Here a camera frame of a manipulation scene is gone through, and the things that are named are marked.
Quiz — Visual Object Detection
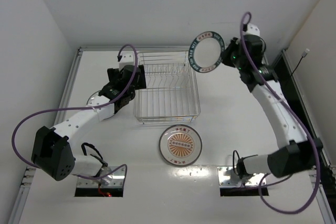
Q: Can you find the green rimmed plate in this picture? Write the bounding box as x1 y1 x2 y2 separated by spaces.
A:
188 31 225 73

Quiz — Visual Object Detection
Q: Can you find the orange sunburst plate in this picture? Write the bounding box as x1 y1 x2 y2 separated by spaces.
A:
158 124 203 167

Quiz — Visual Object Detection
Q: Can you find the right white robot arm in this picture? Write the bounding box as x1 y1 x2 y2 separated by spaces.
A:
221 35 323 179

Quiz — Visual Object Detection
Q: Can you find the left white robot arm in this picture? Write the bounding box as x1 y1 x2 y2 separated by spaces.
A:
31 65 146 181

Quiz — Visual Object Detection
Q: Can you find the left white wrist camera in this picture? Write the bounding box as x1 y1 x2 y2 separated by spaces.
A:
118 53 134 70

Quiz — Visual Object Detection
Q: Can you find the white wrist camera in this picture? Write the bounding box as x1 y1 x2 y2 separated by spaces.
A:
118 53 134 70
243 23 260 37

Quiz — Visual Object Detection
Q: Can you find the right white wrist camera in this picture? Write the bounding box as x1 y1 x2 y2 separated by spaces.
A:
243 23 260 37

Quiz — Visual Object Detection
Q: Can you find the metal wire dish rack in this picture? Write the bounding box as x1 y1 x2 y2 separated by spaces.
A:
134 50 201 125

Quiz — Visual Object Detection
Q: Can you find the black wall cable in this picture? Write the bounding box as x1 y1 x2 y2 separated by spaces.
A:
277 48 310 96

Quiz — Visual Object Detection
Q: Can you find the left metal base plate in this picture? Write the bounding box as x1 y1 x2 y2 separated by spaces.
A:
76 165 127 189

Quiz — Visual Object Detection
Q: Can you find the metal base plate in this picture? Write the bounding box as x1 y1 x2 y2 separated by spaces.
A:
76 165 127 189
217 166 264 189

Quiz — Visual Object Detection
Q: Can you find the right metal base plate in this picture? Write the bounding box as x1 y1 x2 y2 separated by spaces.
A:
217 166 264 189

